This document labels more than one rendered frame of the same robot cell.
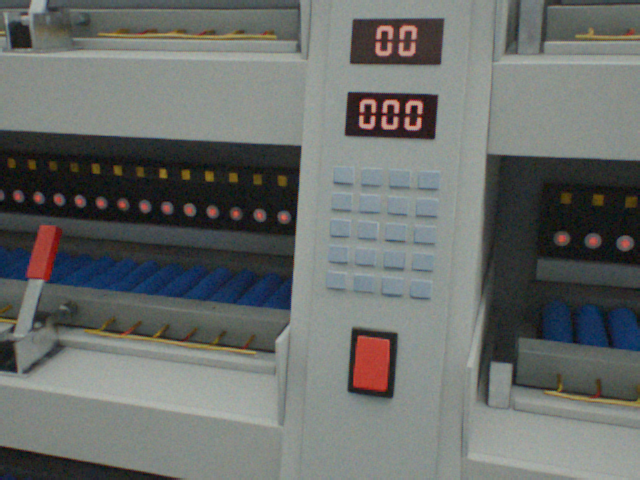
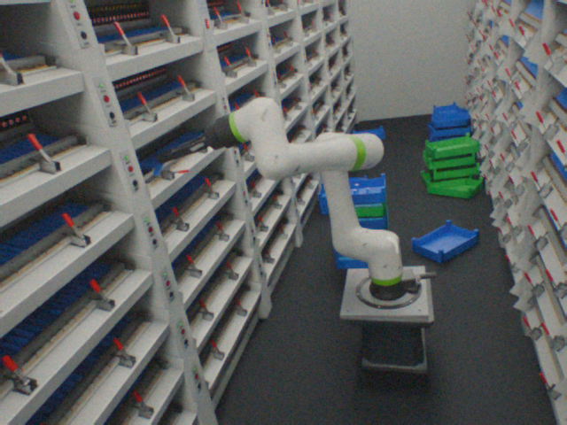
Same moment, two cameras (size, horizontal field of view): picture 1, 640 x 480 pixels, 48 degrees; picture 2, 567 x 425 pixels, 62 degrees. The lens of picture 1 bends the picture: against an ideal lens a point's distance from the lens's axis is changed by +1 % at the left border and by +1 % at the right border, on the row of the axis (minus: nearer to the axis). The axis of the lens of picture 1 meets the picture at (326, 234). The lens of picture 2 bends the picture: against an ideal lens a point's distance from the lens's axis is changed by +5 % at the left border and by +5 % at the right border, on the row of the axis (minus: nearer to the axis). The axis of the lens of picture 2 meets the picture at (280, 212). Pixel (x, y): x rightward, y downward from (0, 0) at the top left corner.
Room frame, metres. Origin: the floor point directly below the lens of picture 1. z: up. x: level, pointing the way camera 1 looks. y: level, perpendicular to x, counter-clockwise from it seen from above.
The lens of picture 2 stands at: (0.04, 1.87, 1.42)
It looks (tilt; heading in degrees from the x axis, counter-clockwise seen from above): 25 degrees down; 275
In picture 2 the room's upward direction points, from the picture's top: 10 degrees counter-clockwise
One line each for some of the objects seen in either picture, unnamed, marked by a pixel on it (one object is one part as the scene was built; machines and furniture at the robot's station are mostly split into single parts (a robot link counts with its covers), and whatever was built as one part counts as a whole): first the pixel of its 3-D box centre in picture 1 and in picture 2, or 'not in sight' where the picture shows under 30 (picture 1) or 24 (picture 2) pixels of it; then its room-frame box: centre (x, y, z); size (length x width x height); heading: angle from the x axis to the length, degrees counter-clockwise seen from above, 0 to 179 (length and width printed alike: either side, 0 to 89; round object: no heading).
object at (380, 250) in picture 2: not in sight; (380, 255); (-0.18, 0.32, 0.46); 0.16 x 0.13 x 0.19; 136
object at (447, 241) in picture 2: not in sight; (445, 240); (-0.64, -0.44, 0.04); 0.30 x 0.20 x 0.08; 33
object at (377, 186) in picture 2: not in sight; (356, 189); (-0.18, -0.42, 0.44); 0.30 x 0.20 x 0.08; 169
